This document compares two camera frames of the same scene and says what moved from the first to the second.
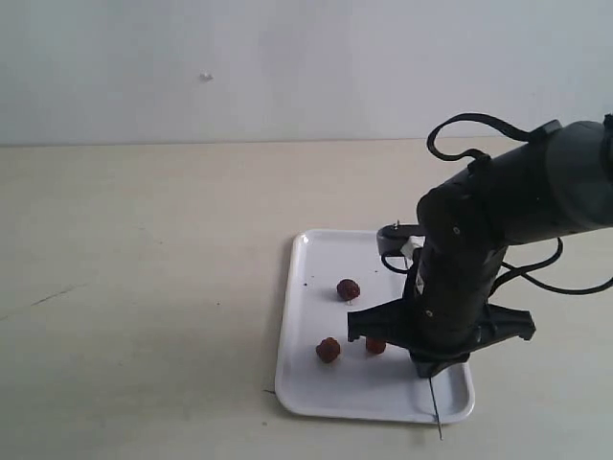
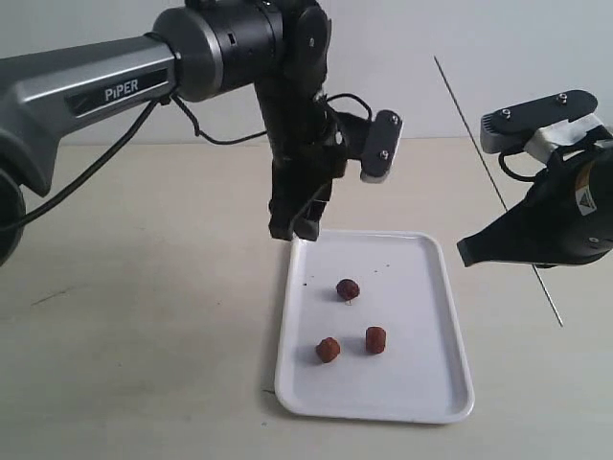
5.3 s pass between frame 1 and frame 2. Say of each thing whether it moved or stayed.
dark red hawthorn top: stayed
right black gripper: moved
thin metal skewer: moved
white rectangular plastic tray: stayed
